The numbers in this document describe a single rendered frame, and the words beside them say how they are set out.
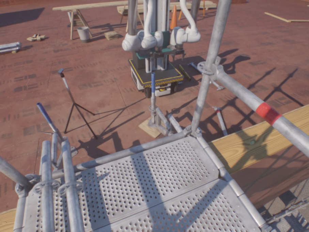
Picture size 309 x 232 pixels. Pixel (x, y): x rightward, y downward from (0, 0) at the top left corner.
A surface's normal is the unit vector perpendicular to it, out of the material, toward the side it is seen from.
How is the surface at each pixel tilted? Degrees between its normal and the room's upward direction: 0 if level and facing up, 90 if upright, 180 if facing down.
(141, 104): 0
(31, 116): 0
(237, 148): 0
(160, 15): 90
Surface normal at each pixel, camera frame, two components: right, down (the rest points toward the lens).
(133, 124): 0.00, -0.72
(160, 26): 0.34, 0.66
